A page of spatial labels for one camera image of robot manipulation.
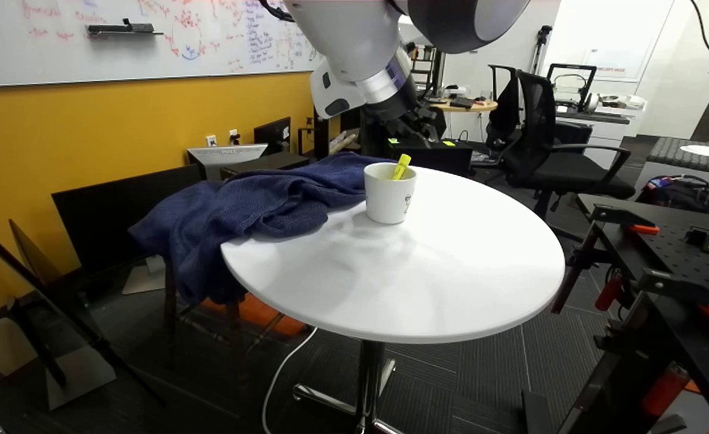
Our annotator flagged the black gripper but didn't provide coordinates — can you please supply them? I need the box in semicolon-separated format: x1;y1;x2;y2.
376;82;432;135

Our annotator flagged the yellow marker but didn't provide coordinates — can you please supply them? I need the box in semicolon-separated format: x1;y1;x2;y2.
391;151;414;182

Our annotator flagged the white ceramic mug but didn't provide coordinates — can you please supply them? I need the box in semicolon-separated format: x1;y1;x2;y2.
361;161;420;228

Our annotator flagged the wooden desk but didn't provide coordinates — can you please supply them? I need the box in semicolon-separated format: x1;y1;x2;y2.
437;94;502;115

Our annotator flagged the tall black speaker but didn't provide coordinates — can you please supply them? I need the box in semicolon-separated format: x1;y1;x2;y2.
311;115;333;161

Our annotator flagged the small black flat panel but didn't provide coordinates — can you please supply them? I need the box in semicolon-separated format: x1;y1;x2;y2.
250;115;295;156

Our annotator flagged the black office chair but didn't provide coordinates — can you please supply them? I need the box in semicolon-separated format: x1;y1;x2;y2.
485;68;639;222

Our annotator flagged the black framed mesh chair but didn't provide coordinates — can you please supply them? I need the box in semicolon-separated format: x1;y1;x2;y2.
544;61;600;114

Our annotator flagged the dark blue cloth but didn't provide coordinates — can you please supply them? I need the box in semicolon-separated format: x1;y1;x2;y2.
128;149;373;309

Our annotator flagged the black backpack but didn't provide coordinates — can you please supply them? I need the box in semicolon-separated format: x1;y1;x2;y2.
635;172;709;216

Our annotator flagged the black flat board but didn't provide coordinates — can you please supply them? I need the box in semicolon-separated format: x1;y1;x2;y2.
50;164;209;284

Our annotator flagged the black robot workbench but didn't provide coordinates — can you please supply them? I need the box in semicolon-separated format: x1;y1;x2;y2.
551;191;709;434

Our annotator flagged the wooden stool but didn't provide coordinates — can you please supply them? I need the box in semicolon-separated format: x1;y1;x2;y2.
159;268;254;380

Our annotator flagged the black tripod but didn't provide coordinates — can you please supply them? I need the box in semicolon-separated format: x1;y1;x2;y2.
0;204;168;410

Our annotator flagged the grey floor plate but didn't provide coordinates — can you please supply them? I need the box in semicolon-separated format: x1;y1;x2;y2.
44;343;118;413

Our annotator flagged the metal table pedestal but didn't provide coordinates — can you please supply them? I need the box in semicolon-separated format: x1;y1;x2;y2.
292;339;411;434

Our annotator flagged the wall whiteboard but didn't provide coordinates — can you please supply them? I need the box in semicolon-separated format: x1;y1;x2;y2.
0;0;325;92

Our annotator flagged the white floor cable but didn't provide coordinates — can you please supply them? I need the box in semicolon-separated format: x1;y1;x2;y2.
258;322;323;434

